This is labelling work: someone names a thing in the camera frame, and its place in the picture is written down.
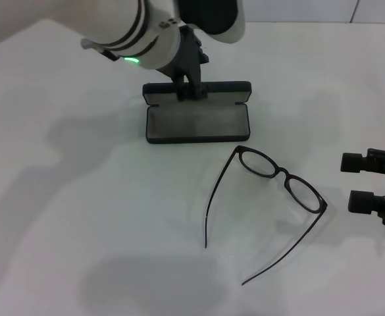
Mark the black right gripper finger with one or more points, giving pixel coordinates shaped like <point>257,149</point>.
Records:
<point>351,163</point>
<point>360,201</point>

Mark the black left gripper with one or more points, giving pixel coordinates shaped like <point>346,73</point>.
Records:
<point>189,52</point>

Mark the black glasses case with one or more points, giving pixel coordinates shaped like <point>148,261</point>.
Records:
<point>195,128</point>

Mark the black glasses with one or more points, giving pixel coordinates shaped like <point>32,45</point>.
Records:
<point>281,171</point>

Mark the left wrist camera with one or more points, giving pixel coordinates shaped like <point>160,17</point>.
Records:
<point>212,16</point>

